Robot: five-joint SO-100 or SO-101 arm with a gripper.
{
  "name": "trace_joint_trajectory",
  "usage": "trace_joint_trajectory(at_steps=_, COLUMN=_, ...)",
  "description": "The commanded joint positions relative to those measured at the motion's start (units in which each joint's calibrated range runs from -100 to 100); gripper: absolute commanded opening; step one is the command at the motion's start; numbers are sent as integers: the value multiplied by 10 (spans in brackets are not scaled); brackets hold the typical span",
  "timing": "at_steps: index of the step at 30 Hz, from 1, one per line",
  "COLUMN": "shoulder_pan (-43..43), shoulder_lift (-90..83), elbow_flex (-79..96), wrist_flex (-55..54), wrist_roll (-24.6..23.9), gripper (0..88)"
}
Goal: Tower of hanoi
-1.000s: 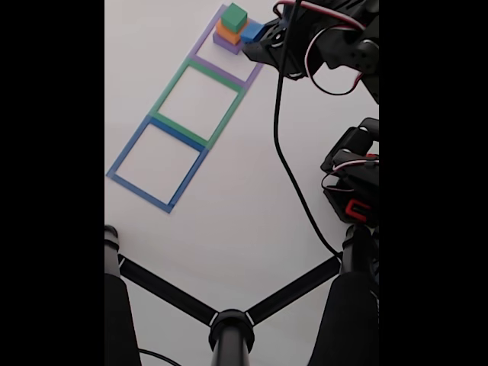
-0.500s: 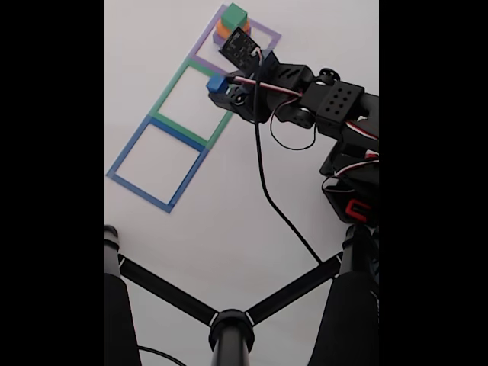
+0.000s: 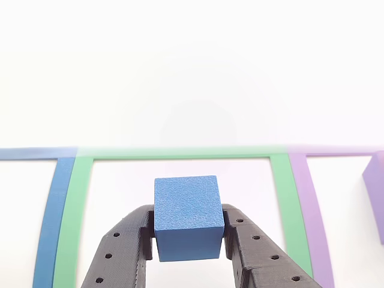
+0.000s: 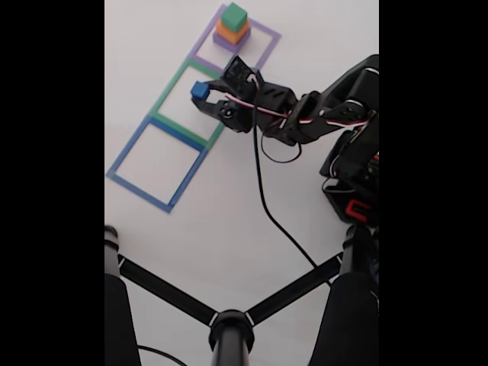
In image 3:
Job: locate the small blue cube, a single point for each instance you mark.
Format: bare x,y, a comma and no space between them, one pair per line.
187,207

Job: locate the large purple cube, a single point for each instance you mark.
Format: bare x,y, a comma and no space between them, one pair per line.
375,195

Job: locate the green tape square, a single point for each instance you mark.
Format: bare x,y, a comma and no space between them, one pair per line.
72,210

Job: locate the purple tape square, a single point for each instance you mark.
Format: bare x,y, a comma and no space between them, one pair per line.
309,204

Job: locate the blue tape square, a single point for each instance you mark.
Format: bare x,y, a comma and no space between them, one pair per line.
51,216

